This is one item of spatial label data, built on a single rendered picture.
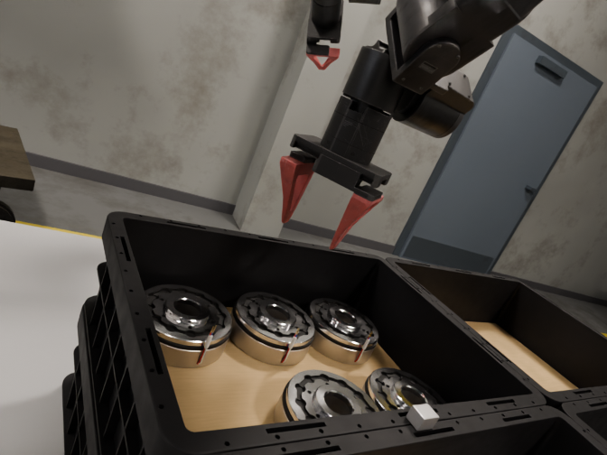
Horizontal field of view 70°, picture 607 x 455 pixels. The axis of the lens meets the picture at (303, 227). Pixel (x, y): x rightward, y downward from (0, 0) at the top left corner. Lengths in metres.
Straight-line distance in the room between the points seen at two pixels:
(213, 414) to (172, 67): 2.81
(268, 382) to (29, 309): 0.38
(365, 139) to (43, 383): 0.46
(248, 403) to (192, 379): 0.06
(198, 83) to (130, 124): 0.52
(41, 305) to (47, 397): 0.17
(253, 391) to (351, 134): 0.27
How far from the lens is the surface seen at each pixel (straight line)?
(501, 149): 4.44
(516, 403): 0.49
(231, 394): 0.46
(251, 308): 0.53
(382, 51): 0.45
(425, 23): 0.40
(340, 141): 0.45
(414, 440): 0.35
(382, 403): 0.49
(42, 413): 0.58
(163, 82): 3.12
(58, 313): 0.72
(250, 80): 3.20
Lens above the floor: 1.12
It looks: 17 degrees down
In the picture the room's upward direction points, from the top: 23 degrees clockwise
